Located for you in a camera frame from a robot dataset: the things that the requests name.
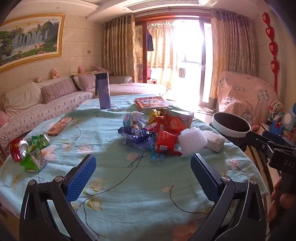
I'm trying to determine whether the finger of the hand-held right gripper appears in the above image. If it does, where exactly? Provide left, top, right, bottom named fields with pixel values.
left=262, top=130, right=296, bottom=146
left=245, top=131, right=277, bottom=151

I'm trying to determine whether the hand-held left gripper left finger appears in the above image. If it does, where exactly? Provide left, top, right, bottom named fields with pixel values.
left=19, top=154, right=97, bottom=241

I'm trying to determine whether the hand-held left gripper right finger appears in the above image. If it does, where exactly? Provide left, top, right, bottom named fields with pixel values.
left=190, top=153, right=270, bottom=241

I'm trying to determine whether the black bin with white rim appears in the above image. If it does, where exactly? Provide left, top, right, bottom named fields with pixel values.
left=209, top=112, right=252, bottom=151

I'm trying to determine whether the small blue wrapper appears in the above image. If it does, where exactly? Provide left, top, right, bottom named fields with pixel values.
left=150, top=148, right=166, bottom=163

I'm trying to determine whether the red snack packet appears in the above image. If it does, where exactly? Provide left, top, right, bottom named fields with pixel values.
left=154, top=115, right=185, bottom=135
left=154, top=130, right=184, bottom=156

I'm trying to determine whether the green snack box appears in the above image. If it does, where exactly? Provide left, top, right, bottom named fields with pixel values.
left=20, top=144, right=48, bottom=172

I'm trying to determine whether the red and green carton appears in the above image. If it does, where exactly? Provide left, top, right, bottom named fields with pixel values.
left=162, top=108, right=194, bottom=129

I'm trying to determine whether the person's right hand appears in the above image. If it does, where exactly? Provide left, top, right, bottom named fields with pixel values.
left=268, top=178, right=296, bottom=224

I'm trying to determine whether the pile of colourful toys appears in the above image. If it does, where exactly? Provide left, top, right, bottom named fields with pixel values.
left=268, top=100, right=296, bottom=140

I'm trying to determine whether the white foam fruit net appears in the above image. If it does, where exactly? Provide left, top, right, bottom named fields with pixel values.
left=178, top=128, right=208, bottom=157

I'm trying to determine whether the white tissue pack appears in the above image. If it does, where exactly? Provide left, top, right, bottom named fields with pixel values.
left=203, top=130, right=226, bottom=153

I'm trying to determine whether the pink heart-print covered armchair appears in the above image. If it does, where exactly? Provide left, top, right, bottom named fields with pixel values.
left=216, top=71, right=278, bottom=131

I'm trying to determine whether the crushed green can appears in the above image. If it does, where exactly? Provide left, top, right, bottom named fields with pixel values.
left=29, top=132, right=51, bottom=149

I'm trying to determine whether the blue snack bag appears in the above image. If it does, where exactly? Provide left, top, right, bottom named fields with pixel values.
left=118, top=126, right=156, bottom=151

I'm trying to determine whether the crushed red can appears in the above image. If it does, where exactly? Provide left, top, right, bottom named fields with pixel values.
left=9, top=138, right=29, bottom=163

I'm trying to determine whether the long red candy packet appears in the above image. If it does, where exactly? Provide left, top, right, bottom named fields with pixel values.
left=144, top=123, right=160, bottom=133

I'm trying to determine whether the patterned sofa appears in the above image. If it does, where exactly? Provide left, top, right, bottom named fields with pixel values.
left=0, top=70, right=167, bottom=149

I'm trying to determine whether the yellow candy wrapper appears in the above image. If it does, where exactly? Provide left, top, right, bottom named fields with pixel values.
left=147, top=109, right=161, bottom=125

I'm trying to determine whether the crumpled white and blue wrapper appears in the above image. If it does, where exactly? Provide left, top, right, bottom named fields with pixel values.
left=123, top=111, right=147, bottom=129

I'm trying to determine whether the wooden furniture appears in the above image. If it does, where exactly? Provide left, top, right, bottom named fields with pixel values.
left=0, top=143, right=8, bottom=168

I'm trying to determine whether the red heart hanging decoration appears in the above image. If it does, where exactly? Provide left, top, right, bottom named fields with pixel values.
left=262, top=12, right=281, bottom=93

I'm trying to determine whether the purple thermos bottle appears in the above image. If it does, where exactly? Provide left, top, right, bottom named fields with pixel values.
left=94, top=72, right=112, bottom=109

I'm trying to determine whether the beige patterned curtain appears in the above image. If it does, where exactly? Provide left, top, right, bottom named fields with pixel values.
left=209, top=9, right=259, bottom=110
left=103, top=14, right=136, bottom=82

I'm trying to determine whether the red picture book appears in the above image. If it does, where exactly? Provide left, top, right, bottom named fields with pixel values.
left=134, top=96, right=173, bottom=114

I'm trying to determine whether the large striped pillow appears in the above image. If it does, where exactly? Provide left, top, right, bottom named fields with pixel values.
left=41, top=78, right=78, bottom=104

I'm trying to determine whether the pink cushion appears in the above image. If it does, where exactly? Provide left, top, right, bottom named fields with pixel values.
left=0, top=110, right=9, bottom=127

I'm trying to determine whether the white pillow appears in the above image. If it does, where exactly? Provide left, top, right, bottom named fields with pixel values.
left=3, top=82, right=46, bottom=117

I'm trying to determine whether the grey cushion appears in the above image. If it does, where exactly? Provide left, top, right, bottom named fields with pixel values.
left=108, top=75, right=133, bottom=84

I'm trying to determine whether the small striped pillow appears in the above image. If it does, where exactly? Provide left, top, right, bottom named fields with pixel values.
left=95, top=66, right=114, bottom=77

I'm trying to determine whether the sheer curtain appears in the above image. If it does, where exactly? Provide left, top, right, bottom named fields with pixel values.
left=147, top=22, right=174, bottom=70

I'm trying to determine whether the framed waterfall painting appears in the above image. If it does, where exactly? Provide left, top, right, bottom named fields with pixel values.
left=0, top=13, right=66, bottom=74

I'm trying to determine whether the ceiling air vent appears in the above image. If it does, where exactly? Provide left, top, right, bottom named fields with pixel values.
left=128, top=0, right=200, bottom=11

